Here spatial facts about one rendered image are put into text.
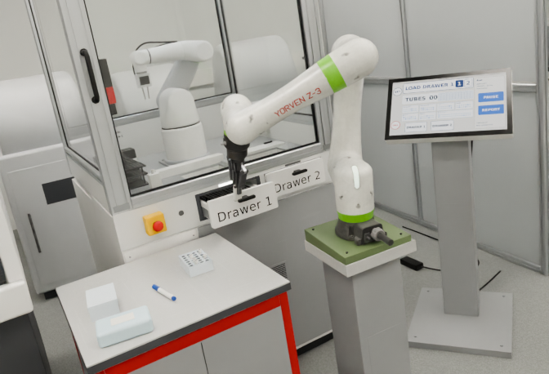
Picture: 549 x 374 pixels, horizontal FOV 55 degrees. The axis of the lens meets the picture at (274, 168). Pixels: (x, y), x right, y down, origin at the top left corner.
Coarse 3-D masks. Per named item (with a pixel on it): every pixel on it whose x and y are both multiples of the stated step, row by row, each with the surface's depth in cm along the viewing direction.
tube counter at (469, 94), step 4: (440, 92) 230; (444, 92) 230; (448, 92) 229; (452, 92) 228; (456, 92) 227; (460, 92) 227; (464, 92) 226; (468, 92) 225; (472, 92) 224; (432, 96) 231; (436, 96) 230; (440, 96) 230; (444, 96) 229; (448, 96) 228; (452, 96) 227; (456, 96) 227; (460, 96) 226; (464, 96) 225; (468, 96) 224; (472, 96) 224; (432, 100) 231; (436, 100) 230; (440, 100) 229; (444, 100) 228
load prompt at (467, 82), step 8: (440, 80) 233; (448, 80) 231; (456, 80) 230; (464, 80) 228; (472, 80) 227; (408, 88) 238; (416, 88) 236; (424, 88) 234; (432, 88) 233; (440, 88) 231; (448, 88) 230; (456, 88) 228
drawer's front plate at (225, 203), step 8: (264, 184) 208; (272, 184) 209; (248, 192) 205; (256, 192) 206; (264, 192) 208; (272, 192) 210; (216, 200) 198; (224, 200) 200; (232, 200) 202; (248, 200) 205; (256, 200) 207; (264, 200) 209; (272, 200) 210; (208, 208) 198; (216, 208) 199; (224, 208) 200; (232, 208) 202; (248, 208) 206; (256, 208) 207; (264, 208) 209; (272, 208) 211; (216, 216) 199; (224, 216) 201; (232, 216) 203; (240, 216) 204; (248, 216) 206; (216, 224) 200; (224, 224) 201
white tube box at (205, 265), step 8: (200, 248) 189; (184, 256) 186; (200, 256) 182; (208, 256) 181; (184, 264) 180; (192, 264) 178; (200, 264) 177; (208, 264) 178; (192, 272) 176; (200, 272) 177
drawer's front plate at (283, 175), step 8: (312, 160) 231; (320, 160) 233; (288, 168) 225; (296, 168) 227; (304, 168) 229; (312, 168) 232; (320, 168) 234; (272, 176) 222; (280, 176) 224; (288, 176) 226; (296, 176) 228; (304, 176) 230; (312, 176) 232; (320, 176) 234; (280, 184) 225; (288, 184) 227; (304, 184) 231; (312, 184) 233; (280, 192) 225; (288, 192) 227
